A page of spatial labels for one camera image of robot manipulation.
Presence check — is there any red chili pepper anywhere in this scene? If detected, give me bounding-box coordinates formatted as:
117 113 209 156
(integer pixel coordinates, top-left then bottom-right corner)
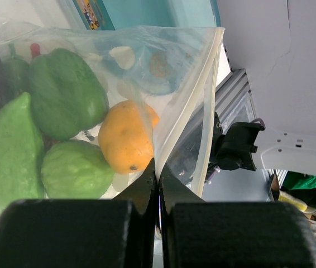
30 43 41 59

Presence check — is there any light green round squash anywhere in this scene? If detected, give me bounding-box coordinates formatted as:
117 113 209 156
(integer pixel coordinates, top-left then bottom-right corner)
41 140 114 199

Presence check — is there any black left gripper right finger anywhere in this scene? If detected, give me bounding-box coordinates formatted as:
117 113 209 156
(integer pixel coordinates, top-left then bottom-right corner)
159 166 316 267

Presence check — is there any teal plastic tray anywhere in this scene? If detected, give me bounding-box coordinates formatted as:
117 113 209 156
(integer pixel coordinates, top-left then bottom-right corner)
58 0 221 30

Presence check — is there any person in green shirt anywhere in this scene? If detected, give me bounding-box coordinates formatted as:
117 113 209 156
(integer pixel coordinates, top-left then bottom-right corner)
270 171 316 209

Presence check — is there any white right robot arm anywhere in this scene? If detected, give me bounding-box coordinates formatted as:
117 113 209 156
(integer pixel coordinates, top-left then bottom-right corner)
209 119 316 175

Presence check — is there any dark green cucumber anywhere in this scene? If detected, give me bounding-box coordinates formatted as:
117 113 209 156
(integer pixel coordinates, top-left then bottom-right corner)
3 44 30 99

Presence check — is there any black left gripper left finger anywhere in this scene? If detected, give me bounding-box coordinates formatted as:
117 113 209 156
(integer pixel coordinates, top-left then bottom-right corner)
0 161 157 267

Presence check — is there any yellow lemon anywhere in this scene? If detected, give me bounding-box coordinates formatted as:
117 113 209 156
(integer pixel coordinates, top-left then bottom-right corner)
98 100 154 174

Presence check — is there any green bell pepper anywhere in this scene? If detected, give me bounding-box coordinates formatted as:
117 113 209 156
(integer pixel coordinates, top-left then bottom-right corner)
28 48 109 141

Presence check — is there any light green gourd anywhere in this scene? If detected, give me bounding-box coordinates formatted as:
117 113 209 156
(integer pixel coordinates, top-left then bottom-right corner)
0 92 45 213

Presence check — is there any clear zip top bag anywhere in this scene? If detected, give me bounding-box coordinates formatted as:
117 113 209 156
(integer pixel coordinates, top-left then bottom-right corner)
0 20 224 214

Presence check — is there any aluminium mounting rail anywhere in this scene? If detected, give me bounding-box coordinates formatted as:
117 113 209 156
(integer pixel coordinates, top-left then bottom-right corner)
167 69 255 184

